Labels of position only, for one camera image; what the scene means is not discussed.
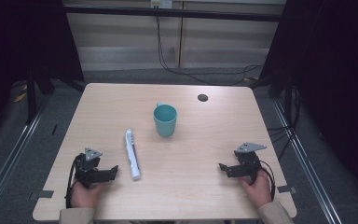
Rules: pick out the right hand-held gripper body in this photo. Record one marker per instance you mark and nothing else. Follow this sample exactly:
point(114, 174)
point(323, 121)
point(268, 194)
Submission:
point(248, 163)

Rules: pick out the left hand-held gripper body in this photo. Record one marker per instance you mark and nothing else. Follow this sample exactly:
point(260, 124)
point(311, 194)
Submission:
point(86, 170)

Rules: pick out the person's left hand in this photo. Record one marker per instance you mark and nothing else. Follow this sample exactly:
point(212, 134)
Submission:
point(84, 196)

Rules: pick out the person's right hand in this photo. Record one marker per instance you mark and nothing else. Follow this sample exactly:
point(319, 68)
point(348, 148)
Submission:
point(258, 191)

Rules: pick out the white marker pen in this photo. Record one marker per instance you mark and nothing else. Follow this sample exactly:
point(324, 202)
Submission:
point(132, 154)

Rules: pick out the black tape strip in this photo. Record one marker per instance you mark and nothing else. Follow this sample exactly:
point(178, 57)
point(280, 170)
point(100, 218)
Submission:
point(287, 188)
point(45, 194)

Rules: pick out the teal cup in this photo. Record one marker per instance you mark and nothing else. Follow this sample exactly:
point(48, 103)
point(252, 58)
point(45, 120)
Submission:
point(165, 120)

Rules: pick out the dark round table grommet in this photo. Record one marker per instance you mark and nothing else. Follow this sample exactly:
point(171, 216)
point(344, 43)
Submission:
point(202, 97)

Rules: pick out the black metal stand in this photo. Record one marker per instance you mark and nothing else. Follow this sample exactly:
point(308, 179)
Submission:
point(31, 96)

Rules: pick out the dark curtain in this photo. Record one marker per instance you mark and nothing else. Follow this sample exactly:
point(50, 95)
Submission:
point(18, 46)
point(338, 77)

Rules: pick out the black horizontal bar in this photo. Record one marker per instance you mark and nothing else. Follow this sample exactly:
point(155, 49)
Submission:
point(167, 13)

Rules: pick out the silver floor rail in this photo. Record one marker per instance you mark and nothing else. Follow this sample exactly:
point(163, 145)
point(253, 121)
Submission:
point(12, 155)
point(304, 161)

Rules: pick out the white wall socket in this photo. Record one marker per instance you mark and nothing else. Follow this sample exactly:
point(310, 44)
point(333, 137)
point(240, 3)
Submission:
point(161, 3)

